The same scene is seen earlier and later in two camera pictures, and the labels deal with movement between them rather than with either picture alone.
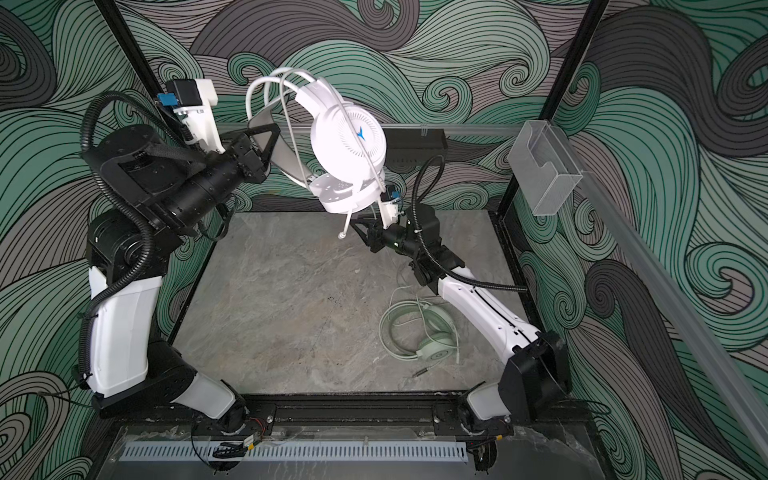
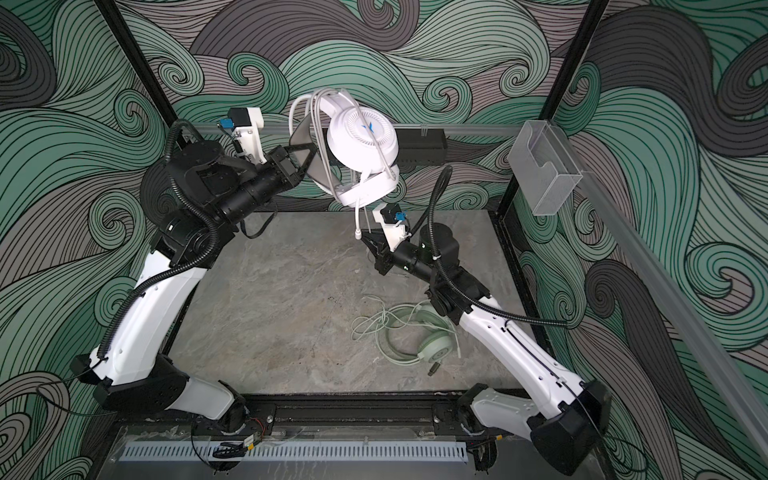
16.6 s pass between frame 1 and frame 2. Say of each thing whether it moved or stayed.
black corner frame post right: stayed
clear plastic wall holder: stayed
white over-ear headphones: moved
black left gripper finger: moved
